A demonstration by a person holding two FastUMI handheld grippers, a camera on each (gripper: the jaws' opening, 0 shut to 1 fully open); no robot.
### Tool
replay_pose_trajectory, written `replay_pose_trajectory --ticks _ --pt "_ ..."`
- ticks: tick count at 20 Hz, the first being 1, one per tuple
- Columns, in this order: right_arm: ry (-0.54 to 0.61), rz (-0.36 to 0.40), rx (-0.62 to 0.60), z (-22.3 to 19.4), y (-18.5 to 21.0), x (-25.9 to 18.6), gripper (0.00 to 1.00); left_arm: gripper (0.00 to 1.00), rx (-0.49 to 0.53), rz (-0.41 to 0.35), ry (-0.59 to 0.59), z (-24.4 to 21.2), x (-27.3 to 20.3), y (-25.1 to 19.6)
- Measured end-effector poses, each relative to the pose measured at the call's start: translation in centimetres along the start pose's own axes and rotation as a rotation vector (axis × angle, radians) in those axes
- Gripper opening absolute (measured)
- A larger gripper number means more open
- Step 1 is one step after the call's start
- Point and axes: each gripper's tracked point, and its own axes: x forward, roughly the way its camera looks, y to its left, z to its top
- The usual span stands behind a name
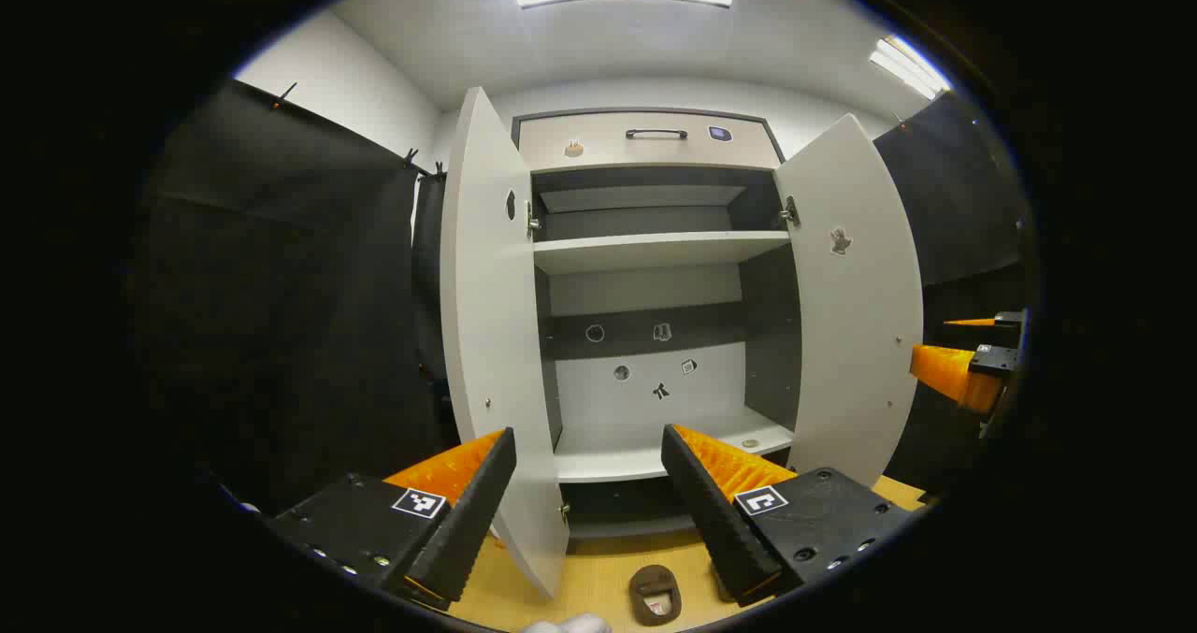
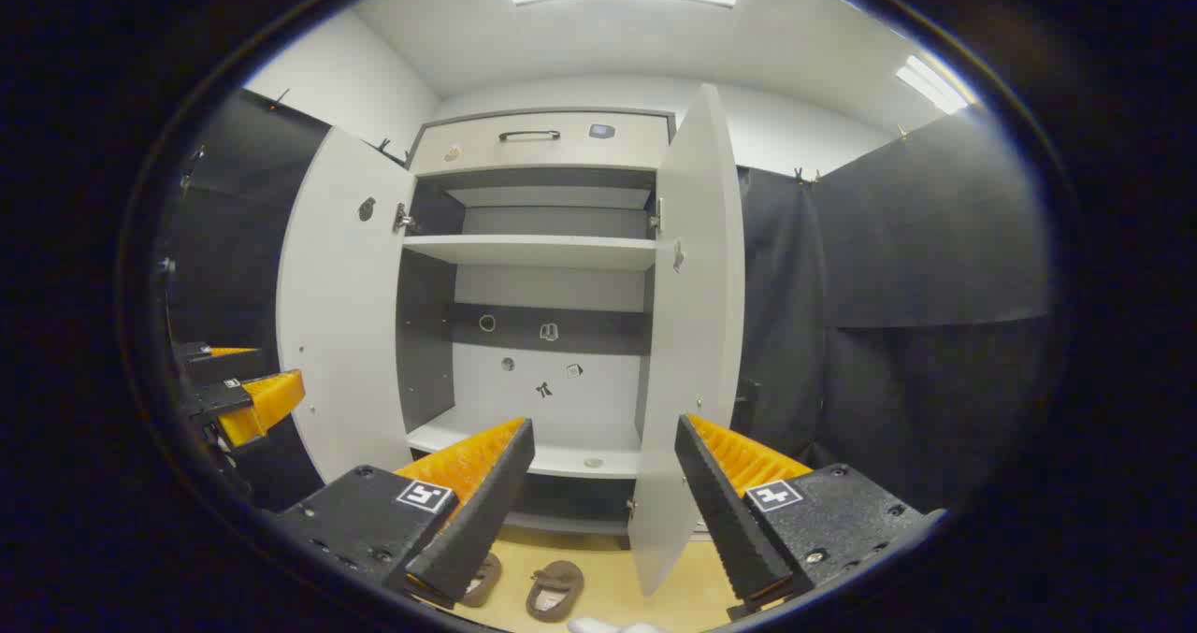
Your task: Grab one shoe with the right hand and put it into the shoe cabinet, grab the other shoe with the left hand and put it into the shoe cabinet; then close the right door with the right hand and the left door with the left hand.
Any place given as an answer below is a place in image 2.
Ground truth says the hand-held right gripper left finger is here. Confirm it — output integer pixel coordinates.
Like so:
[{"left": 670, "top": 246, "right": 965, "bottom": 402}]
[{"left": 271, "top": 416, "right": 537, "bottom": 611}]

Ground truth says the person's white shoe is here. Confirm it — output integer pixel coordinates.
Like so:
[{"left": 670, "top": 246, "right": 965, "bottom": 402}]
[{"left": 569, "top": 617, "right": 670, "bottom": 633}]

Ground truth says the white cabinet drawer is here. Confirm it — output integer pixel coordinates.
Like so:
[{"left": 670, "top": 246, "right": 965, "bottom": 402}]
[{"left": 410, "top": 111, "right": 672, "bottom": 176}]

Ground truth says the white shoe cabinet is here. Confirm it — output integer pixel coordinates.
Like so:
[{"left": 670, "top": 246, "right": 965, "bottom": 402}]
[{"left": 397, "top": 108, "right": 676, "bottom": 536}]

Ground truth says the brown fuzzy shoe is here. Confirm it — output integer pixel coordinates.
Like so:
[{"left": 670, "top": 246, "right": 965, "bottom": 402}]
[
  {"left": 458, "top": 552, "right": 503, "bottom": 609},
  {"left": 526, "top": 560, "right": 585, "bottom": 623}
]

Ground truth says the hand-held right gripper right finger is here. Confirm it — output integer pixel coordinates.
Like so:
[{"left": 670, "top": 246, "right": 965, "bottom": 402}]
[{"left": 674, "top": 413, "right": 936, "bottom": 615}]

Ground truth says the white cabinet shelf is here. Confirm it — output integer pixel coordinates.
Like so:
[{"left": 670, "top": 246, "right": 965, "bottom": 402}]
[{"left": 402, "top": 235, "right": 658, "bottom": 271}]

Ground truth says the black backdrop cloth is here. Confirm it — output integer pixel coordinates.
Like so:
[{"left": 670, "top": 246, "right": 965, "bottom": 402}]
[
  {"left": 164, "top": 89, "right": 330, "bottom": 512},
  {"left": 737, "top": 108, "right": 1056, "bottom": 514}
]

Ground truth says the white shoe cabinet door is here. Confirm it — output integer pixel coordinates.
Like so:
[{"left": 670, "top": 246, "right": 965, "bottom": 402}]
[
  {"left": 627, "top": 83, "right": 746, "bottom": 597},
  {"left": 276, "top": 126, "right": 419, "bottom": 484}
]

